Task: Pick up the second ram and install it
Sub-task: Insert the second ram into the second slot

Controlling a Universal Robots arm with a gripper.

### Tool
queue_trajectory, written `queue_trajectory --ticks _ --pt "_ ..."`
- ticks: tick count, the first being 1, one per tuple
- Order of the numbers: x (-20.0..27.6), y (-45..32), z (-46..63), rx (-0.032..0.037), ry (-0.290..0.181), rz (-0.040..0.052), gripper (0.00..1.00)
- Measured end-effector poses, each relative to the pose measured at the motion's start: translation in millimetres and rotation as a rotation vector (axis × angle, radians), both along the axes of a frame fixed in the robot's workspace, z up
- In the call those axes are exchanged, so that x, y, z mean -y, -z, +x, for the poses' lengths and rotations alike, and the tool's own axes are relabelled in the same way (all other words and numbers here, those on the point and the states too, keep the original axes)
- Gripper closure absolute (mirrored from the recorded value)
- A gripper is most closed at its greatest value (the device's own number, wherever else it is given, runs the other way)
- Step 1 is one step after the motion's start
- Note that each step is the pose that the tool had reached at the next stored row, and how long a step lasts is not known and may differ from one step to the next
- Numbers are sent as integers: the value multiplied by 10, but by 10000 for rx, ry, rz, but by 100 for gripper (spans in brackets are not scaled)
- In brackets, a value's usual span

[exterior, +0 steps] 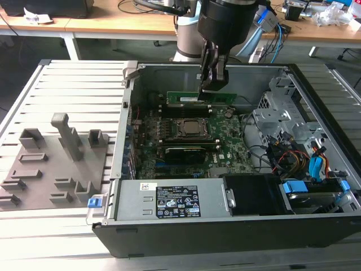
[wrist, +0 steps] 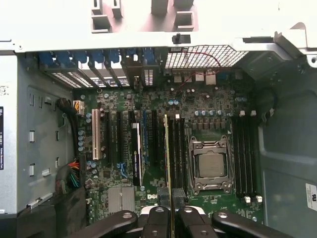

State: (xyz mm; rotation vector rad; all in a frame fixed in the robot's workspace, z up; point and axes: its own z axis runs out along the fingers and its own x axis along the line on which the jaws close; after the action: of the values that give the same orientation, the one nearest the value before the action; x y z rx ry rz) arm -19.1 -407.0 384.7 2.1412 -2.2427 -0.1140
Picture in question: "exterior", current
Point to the coin cell battery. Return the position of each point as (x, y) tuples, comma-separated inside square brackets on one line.
[(229, 113)]

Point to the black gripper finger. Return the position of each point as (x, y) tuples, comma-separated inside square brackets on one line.
[(220, 73), (206, 67)]

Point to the blue disk carrier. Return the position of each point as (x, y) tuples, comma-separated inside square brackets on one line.
[(294, 187)]

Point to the silver hard disk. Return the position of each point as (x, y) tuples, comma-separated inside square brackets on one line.
[(304, 199)]

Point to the green motherboard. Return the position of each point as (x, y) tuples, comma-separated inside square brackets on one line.
[(228, 135)]

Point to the black open PC case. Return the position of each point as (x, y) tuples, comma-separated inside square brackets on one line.
[(197, 240)]

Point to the white crumpled paper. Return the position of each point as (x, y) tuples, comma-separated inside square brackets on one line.
[(36, 18)]

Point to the silver metal drive cage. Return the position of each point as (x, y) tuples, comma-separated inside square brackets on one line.
[(282, 118)]

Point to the black RAM slot bank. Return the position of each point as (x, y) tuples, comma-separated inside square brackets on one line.
[(191, 142), (186, 113)]

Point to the grey parts rack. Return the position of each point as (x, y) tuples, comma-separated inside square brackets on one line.
[(45, 166)]

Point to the clear plastic bag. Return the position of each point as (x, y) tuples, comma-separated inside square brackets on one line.
[(332, 14)]

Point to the CPU socket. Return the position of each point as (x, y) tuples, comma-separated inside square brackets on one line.
[(176, 128)]

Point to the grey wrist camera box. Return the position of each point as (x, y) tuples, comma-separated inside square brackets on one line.
[(269, 21)]

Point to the green RAM stick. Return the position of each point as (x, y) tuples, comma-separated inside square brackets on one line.
[(175, 97)]

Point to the wooden desk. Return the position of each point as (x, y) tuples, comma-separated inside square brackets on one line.
[(98, 25)]

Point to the black chair leg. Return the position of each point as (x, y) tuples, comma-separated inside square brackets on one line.
[(345, 53)]

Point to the silver power supply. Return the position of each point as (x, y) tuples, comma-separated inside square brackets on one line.
[(135, 203)]

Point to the black graphics card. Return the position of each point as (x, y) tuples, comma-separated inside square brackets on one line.
[(184, 155)]

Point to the small black box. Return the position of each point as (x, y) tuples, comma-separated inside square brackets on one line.
[(294, 12)]

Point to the black box on desk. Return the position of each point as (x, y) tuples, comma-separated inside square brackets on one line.
[(56, 8)]

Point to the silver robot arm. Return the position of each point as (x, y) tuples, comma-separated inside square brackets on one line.
[(186, 36)]

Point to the CPU chip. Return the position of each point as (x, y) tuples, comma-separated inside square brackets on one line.
[(194, 127)]

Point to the white power strip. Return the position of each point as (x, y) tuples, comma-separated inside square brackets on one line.
[(256, 55)]

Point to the blue case latch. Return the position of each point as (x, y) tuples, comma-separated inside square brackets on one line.
[(94, 203)]

